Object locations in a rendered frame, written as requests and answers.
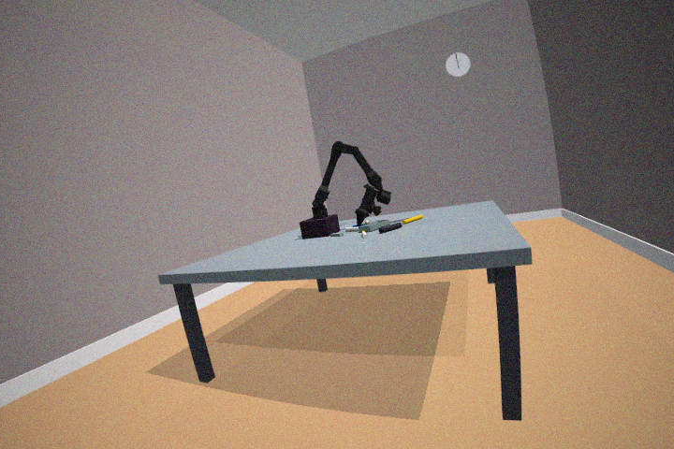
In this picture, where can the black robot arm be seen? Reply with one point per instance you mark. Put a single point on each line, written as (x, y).
(383, 196)

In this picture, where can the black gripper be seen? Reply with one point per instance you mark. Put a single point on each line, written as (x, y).
(363, 212)

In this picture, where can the dark grey cylinder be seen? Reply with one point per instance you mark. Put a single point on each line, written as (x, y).
(389, 228)

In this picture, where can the keyboard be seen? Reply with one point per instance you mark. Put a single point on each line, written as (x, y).
(374, 225)

